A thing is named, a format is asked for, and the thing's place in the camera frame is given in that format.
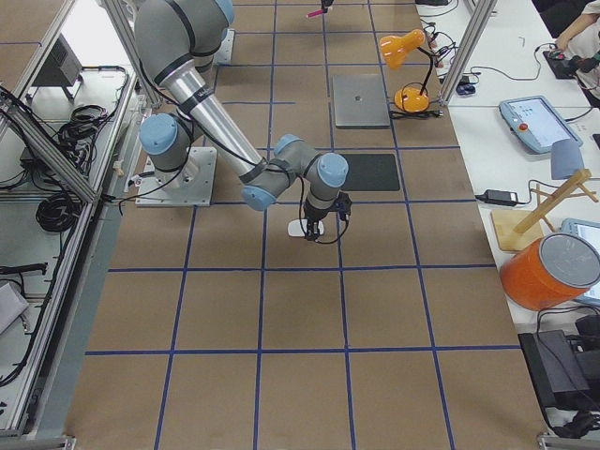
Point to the silver closed laptop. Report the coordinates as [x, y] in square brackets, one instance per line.
[360, 102]

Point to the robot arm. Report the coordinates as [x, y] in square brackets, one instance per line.
[176, 42]

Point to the black mousepad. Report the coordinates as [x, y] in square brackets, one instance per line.
[371, 172]

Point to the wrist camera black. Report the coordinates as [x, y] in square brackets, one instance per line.
[343, 206]

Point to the pink marker pen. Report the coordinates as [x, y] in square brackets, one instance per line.
[316, 13]

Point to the wooden stand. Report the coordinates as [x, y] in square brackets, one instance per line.
[515, 230]

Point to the black box device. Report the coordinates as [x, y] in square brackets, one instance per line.
[557, 378]

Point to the aluminium frame post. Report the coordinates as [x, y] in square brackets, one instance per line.
[472, 33]

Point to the black power adapter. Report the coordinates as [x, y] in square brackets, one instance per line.
[502, 197]

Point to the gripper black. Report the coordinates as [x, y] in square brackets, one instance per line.
[314, 220]

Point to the person at desk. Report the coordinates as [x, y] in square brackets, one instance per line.
[586, 20]

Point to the orange cylindrical container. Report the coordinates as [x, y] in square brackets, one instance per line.
[537, 277]

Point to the white computer mouse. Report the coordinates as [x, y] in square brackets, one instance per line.
[296, 228]

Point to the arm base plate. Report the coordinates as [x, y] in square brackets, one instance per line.
[191, 186]
[224, 54]

